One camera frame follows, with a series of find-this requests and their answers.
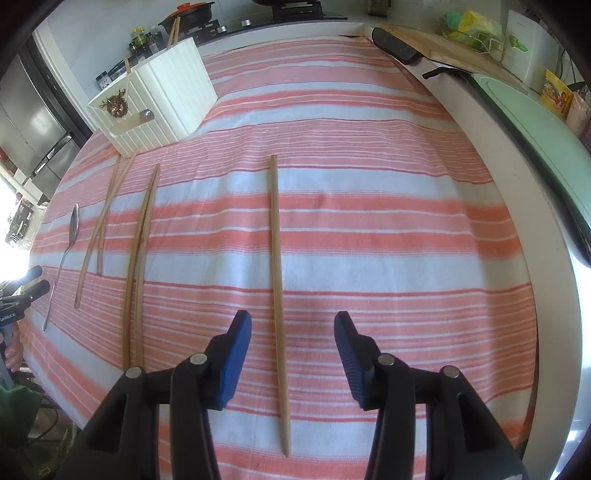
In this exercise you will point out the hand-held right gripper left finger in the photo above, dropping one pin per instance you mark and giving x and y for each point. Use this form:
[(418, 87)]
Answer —
[(235, 355)]

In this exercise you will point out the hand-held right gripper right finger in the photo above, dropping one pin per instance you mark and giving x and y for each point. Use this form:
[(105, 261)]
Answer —
[(353, 355)]

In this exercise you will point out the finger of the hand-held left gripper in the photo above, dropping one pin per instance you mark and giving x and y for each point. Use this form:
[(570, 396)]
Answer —
[(32, 293), (33, 273)]

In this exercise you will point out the cream ribbed utensil box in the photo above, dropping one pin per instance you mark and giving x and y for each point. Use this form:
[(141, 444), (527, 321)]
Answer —
[(180, 87)]

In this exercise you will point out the person's left hand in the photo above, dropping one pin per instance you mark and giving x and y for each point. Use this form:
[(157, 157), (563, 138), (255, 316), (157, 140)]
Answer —
[(13, 350)]

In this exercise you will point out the pink white striped cloth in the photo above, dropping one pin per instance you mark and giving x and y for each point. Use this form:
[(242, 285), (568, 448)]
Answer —
[(369, 230)]

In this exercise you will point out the grey steel refrigerator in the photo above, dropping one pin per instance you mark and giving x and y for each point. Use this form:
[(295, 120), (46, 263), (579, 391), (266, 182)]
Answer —
[(32, 120)]

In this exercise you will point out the row of spice jars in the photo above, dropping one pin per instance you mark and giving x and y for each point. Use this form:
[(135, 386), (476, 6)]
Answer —
[(108, 79)]

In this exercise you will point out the green cap sauce bottle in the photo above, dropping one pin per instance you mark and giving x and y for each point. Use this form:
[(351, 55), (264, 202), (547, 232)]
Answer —
[(137, 41)]

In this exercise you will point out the dark sauce bottle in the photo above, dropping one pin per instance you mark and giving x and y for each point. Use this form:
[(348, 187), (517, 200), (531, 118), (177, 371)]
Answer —
[(152, 39)]

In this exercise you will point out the green cutting board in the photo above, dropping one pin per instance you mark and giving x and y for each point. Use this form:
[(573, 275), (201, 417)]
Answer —
[(545, 138)]

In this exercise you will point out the black clay pot red lid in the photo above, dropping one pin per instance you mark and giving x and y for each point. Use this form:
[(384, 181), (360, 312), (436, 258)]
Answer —
[(189, 11)]

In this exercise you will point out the wooden cutting board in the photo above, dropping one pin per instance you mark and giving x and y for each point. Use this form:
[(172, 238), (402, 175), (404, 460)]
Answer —
[(443, 46)]

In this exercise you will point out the pink cup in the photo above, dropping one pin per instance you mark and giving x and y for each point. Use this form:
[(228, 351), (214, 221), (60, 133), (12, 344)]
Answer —
[(579, 115)]

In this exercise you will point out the yellow printed can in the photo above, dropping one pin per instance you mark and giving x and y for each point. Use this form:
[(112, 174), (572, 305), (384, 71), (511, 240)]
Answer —
[(556, 94)]

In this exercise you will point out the black gas stove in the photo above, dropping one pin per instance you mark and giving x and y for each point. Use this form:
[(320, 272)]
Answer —
[(277, 25)]

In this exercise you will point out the yellow green plastic bag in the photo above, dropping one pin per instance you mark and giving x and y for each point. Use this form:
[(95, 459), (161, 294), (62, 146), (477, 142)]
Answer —
[(471, 25)]

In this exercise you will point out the dark glass kettle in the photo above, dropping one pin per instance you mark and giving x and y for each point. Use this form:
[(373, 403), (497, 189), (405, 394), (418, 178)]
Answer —
[(379, 5)]

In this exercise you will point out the white knife block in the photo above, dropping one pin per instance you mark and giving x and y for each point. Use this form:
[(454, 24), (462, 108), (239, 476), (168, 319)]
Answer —
[(535, 46)]

